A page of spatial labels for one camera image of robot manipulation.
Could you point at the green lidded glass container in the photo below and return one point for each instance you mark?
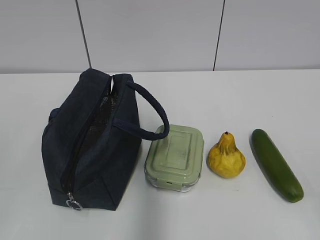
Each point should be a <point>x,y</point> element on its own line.
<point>175,162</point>

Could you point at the navy blue lunch bag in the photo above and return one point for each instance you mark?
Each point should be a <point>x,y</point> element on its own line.
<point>91,142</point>

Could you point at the yellow pear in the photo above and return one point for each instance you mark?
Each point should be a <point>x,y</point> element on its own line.
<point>225,159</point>

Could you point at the green cucumber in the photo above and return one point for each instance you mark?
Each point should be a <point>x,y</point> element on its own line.
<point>275,168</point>

